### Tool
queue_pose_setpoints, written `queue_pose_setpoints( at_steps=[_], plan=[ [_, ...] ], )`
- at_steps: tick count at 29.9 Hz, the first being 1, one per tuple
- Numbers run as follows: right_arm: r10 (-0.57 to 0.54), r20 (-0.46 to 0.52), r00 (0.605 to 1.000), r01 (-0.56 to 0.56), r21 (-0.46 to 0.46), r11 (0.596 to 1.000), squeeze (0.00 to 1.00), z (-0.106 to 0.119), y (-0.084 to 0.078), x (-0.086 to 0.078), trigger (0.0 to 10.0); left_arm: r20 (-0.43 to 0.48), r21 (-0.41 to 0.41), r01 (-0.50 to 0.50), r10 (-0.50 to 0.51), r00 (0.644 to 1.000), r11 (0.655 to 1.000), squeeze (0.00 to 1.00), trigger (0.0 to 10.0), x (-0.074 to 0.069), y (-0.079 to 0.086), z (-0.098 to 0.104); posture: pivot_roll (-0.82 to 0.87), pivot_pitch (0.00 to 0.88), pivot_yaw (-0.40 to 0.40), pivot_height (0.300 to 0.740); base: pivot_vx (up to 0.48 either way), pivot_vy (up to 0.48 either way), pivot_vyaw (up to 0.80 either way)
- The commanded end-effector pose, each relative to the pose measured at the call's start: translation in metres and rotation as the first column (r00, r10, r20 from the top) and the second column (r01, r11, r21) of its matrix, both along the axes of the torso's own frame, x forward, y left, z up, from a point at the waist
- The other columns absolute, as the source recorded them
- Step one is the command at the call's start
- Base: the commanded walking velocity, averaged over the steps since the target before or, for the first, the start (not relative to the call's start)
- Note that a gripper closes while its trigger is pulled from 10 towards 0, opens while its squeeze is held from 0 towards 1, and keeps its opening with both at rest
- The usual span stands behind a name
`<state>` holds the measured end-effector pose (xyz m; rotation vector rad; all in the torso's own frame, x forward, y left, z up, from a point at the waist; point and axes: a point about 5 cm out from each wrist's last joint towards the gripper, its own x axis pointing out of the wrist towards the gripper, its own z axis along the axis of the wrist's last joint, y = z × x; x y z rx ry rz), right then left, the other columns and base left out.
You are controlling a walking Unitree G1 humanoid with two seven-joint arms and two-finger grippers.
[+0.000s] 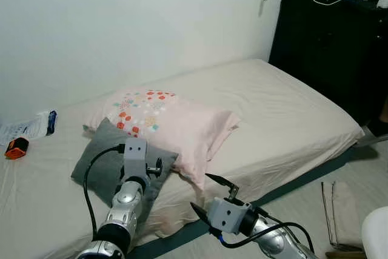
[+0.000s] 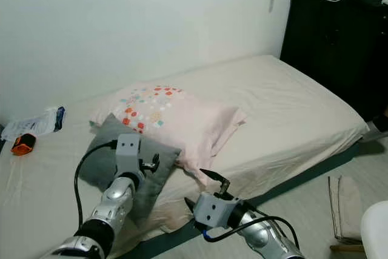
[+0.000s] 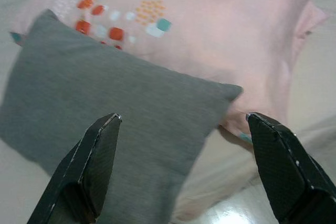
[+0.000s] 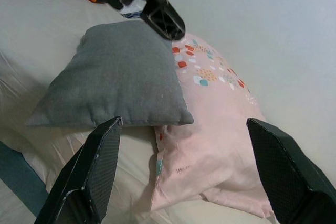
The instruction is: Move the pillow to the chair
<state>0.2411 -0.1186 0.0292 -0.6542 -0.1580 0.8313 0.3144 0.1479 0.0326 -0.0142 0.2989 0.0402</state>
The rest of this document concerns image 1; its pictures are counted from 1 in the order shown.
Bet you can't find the black fabric cabinet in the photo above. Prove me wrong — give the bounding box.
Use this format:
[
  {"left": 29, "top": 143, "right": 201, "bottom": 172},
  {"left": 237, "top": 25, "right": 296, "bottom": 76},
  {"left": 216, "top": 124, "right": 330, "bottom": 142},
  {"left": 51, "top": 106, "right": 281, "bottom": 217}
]
[{"left": 268, "top": 0, "right": 388, "bottom": 127}]

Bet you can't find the orange and black device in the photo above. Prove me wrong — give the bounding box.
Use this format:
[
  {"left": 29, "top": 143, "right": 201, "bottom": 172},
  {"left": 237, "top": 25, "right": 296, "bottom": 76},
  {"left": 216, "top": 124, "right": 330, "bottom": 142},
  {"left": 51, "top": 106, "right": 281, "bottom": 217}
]
[{"left": 5, "top": 138, "right": 30, "bottom": 161}]

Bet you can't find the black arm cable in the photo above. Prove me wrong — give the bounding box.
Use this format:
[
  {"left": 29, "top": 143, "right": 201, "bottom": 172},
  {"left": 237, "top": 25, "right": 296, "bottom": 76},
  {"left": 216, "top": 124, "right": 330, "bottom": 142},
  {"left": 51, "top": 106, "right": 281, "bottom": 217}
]
[
  {"left": 83, "top": 144, "right": 125, "bottom": 239},
  {"left": 209, "top": 208, "right": 316, "bottom": 255}
]

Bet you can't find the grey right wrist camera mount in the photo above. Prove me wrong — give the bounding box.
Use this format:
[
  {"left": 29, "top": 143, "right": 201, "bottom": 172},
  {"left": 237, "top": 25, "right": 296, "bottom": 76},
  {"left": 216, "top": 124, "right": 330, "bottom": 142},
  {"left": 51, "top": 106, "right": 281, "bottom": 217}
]
[{"left": 207, "top": 197, "right": 252, "bottom": 236}]

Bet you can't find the grey square pillow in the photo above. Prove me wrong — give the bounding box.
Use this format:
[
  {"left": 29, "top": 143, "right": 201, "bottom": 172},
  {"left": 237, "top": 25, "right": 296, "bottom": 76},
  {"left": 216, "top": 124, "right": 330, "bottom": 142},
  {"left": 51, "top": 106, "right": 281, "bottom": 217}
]
[{"left": 71, "top": 118, "right": 179, "bottom": 212}]

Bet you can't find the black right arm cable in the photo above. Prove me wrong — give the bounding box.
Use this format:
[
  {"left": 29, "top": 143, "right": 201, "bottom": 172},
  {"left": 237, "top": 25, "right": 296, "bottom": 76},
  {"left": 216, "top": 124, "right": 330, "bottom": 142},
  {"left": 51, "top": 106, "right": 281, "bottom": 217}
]
[{"left": 209, "top": 208, "right": 316, "bottom": 255}]

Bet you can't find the beige bed mattress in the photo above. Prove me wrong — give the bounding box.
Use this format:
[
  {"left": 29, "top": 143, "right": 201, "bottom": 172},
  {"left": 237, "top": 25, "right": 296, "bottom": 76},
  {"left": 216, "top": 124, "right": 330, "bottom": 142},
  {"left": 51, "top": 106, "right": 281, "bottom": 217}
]
[{"left": 0, "top": 59, "right": 365, "bottom": 259}]

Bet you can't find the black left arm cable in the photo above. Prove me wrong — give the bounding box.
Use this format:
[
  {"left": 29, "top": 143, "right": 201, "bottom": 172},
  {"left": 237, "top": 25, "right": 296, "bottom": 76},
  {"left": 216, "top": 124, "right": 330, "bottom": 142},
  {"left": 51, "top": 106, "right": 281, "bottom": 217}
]
[{"left": 83, "top": 144, "right": 125, "bottom": 239}]

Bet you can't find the teal bed frame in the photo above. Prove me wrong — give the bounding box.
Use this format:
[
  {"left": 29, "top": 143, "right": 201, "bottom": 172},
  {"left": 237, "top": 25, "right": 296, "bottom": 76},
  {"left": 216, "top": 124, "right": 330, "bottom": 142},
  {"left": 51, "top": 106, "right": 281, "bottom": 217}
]
[{"left": 126, "top": 143, "right": 366, "bottom": 259}]

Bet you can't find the white plastic packet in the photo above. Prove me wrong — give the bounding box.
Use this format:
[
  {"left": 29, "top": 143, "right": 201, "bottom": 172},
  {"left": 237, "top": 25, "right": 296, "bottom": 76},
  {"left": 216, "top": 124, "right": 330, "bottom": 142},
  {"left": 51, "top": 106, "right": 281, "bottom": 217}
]
[{"left": 0, "top": 110, "right": 58, "bottom": 146}]

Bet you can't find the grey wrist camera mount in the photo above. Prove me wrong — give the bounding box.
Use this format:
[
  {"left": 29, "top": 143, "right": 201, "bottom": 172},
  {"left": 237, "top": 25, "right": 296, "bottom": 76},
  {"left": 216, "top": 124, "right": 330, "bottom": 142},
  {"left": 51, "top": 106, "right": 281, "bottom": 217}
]
[
  {"left": 207, "top": 197, "right": 252, "bottom": 236},
  {"left": 123, "top": 138, "right": 149, "bottom": 178}
]

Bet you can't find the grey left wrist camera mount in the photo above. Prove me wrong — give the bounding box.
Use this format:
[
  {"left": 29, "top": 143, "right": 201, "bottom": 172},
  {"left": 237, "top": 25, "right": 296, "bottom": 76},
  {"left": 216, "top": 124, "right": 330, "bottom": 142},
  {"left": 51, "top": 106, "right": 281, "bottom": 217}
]
[{"left": 123, "top": 138, "right": 149, "bottom": 178}]

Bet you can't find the pink pillow with dot print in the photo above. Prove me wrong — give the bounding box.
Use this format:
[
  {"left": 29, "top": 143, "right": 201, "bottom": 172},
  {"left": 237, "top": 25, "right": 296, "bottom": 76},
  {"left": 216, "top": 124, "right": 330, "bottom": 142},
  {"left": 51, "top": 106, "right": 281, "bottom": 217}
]
[{"left": 84, "top": 88, "right": 243, "bottom": 190}]

